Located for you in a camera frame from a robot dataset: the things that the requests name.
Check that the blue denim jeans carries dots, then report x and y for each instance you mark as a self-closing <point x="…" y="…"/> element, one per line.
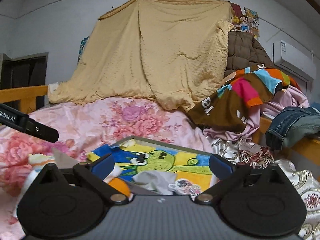
<point x="290" y="126"/>

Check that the grey face mask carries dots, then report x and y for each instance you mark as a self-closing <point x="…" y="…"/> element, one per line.
<point x="62" y="160"/>

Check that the pink floral bedsheet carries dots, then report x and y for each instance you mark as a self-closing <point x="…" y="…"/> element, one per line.
<point x="82" y="129"/>

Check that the dark brown quilted blanket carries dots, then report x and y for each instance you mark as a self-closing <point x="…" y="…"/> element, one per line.
<point x="245" y="51"/>

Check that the white maroon brocade bedspread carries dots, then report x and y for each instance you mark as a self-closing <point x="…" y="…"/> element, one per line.
<point x="260" y="157"/>

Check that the white patterned sock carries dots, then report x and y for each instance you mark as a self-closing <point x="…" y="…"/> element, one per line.
<point x="185" y="187"/>

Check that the wooden bed frame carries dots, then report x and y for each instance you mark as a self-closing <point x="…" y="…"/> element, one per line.
<point x="25" y="95"/>

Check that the orange white plush toy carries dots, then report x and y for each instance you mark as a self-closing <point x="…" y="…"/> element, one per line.
<point x="114" y="181"/>

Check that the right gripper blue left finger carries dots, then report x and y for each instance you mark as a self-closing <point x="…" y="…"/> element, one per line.
<point x="103" y="166"/>

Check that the blue wall poster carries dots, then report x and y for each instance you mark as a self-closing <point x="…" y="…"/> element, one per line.
<point x="82" y="46"/>

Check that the cartoon wall poster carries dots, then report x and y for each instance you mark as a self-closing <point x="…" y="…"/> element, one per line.
<point x="245" y="20"/>

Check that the brown multicolour striped garment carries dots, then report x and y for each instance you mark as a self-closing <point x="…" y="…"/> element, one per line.
<point x="228" y="108"/>

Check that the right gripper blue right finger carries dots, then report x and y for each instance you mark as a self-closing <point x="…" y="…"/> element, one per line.
<point x="220" y="167"/>

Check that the tan yellow quilt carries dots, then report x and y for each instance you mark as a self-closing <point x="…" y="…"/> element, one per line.
<point x="170" y="51"/>

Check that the colourful cartoon frog towel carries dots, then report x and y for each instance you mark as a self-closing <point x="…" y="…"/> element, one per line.
<point x="160" y="162"/>

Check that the white wall air conditioner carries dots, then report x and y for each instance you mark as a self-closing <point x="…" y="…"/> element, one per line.
<point x="294" y="61"/>

